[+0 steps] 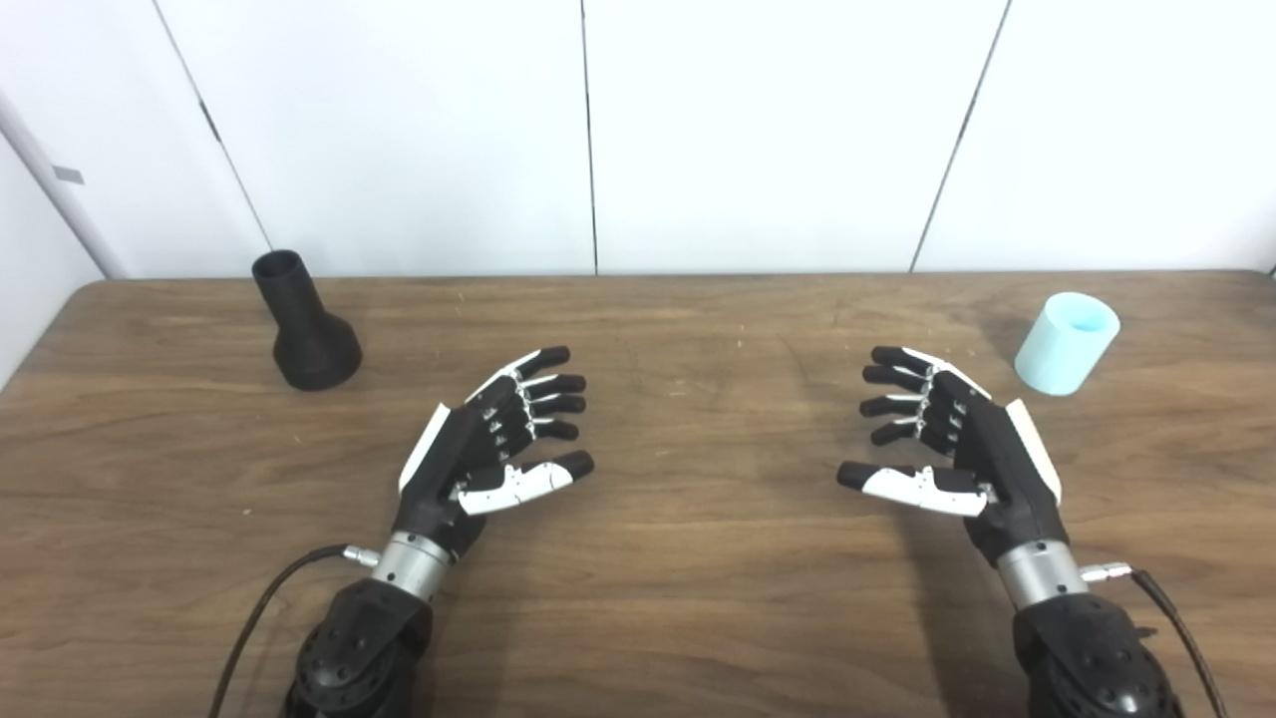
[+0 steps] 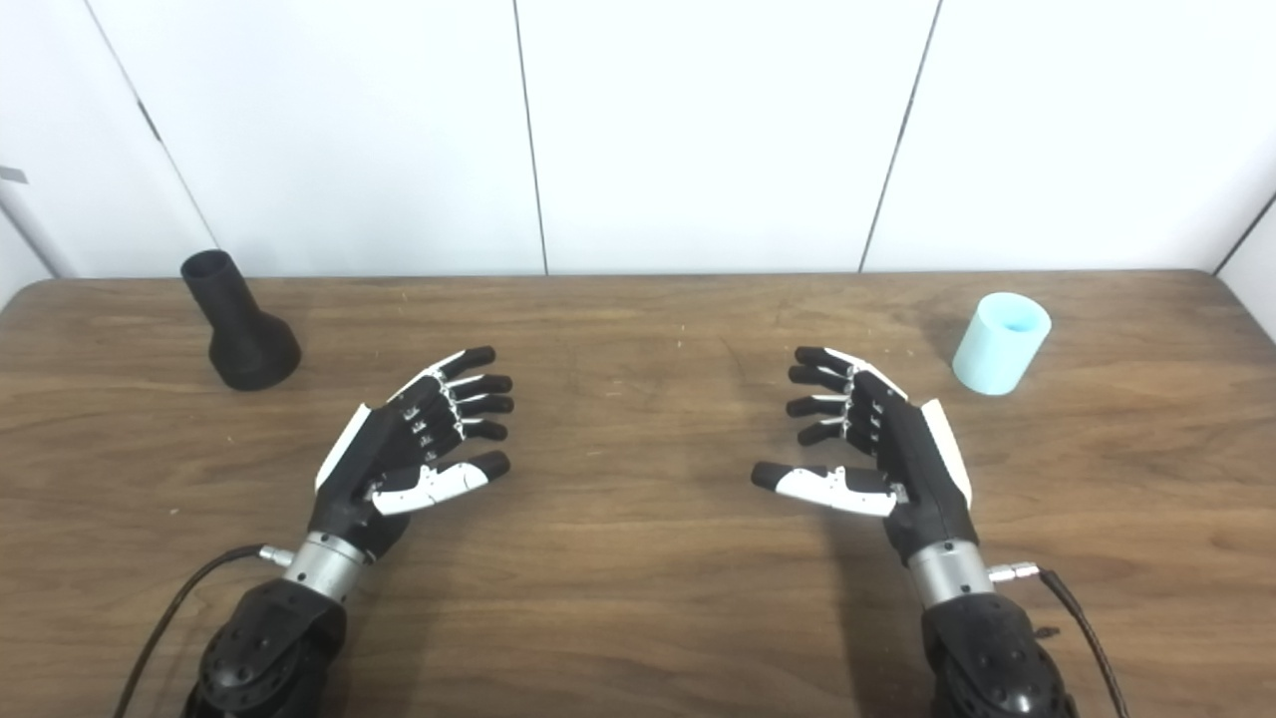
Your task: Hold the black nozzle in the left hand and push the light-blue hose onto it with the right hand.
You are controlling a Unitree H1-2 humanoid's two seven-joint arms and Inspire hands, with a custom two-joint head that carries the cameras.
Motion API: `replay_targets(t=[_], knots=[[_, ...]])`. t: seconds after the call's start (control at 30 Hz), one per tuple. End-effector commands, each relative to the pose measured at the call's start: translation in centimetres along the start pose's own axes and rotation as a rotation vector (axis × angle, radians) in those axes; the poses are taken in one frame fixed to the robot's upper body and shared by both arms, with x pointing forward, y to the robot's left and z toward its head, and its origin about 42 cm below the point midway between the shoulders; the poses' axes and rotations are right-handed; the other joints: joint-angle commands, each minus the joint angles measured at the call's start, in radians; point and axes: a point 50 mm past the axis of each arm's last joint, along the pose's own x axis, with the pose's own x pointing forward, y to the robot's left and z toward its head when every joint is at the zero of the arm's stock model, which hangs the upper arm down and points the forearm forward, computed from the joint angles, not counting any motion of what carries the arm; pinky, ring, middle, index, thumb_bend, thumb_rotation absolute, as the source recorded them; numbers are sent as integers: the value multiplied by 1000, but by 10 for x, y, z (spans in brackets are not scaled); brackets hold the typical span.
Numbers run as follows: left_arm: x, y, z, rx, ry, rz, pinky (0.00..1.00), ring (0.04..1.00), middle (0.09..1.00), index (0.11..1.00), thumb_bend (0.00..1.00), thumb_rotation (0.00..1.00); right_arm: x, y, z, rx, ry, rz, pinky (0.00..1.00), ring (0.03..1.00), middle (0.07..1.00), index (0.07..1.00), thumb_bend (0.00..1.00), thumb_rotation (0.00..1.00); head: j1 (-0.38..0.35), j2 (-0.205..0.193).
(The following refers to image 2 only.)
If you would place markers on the black nozzle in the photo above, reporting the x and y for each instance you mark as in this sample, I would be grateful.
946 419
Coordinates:
244 344

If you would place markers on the small grey wall tag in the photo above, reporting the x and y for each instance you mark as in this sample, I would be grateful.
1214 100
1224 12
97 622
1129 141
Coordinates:
12 175

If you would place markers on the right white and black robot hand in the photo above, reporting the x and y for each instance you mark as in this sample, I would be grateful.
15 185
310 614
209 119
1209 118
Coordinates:
922 469

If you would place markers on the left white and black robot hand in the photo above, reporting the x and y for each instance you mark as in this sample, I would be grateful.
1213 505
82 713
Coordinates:
359 469

